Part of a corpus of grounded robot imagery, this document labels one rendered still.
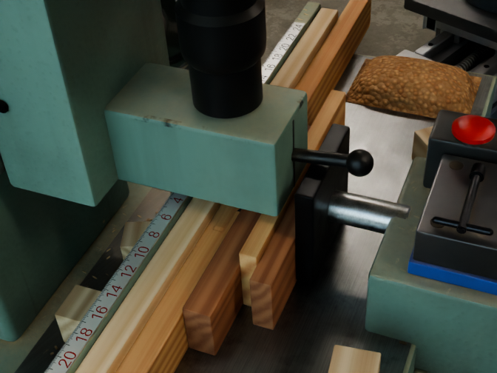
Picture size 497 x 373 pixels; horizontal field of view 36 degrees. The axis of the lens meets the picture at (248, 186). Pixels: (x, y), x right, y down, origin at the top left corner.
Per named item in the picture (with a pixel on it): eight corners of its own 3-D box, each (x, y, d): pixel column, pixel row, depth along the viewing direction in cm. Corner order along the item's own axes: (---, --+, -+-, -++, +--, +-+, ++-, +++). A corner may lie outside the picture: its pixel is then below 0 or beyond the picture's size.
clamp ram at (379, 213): (389, 305, 58) (398, 217, 52) (295, 280, 60) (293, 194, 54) (416, 226, 64) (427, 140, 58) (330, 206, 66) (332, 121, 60)
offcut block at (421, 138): (410, 158, 71) (413, 130, 69) (441, 149, 72) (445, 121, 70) (430, 180, 69) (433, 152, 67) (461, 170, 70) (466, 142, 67)
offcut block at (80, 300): (99, 352, 69) (91, 325, 66) (63, 342, 70) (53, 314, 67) (119, 321, 71) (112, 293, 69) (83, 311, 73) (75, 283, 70)
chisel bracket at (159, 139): (279, 234, 58) (275, 145, 52) (116, 194, 62) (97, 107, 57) (310, 174, 63) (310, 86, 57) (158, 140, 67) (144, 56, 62)
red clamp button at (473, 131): (490, 152, 53) (492, 140, 53) (447, 143, 54) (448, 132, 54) (497, 127, 55) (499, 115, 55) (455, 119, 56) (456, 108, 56)
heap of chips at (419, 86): (467, 123, 75) (470, 100, 73) (342, 101, 79) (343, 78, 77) (481, 78, 80) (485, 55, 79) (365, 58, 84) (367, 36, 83)
